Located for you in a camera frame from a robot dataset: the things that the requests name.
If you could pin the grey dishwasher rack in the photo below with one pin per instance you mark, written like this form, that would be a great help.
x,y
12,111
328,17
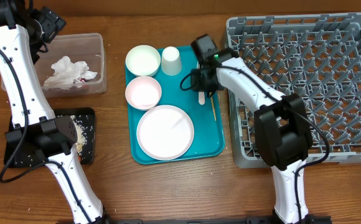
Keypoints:
x,y
317,56

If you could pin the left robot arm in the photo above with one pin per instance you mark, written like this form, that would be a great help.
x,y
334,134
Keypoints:
x,y
24,33

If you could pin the white paper cup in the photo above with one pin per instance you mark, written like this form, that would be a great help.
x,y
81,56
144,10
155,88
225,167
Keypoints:
x,y
171,63

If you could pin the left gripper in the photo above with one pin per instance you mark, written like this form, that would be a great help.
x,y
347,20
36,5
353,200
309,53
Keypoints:
x,y
51,22

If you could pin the wooden chopstick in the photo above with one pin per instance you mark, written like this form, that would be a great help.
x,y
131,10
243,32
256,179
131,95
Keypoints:
x,y
213,109

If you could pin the teal serving tray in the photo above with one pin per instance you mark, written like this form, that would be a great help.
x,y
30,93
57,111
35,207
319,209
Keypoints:
x,y
209,139

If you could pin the rice and peanut pile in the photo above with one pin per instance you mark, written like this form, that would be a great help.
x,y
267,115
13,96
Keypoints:
x,y
81,135

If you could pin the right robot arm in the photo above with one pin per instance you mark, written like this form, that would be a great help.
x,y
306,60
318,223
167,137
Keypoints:
x,y
282,133

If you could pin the white plastic fork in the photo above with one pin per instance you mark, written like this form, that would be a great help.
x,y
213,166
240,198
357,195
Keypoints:
x,y
201,97

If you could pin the clear plastic bin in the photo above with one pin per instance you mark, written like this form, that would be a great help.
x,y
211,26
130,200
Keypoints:
x,y
78,47

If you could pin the white napkin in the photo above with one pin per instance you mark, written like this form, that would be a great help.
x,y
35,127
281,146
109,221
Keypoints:
x,y
66,72
84,73

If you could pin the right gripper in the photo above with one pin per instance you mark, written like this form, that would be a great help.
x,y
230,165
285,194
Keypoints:
x,y
202,82

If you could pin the white round plate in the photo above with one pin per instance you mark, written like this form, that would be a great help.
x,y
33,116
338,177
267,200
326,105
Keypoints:
x,y
165,132

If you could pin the white bowl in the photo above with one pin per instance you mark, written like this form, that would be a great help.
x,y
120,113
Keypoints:
x,y
143,60
143,93

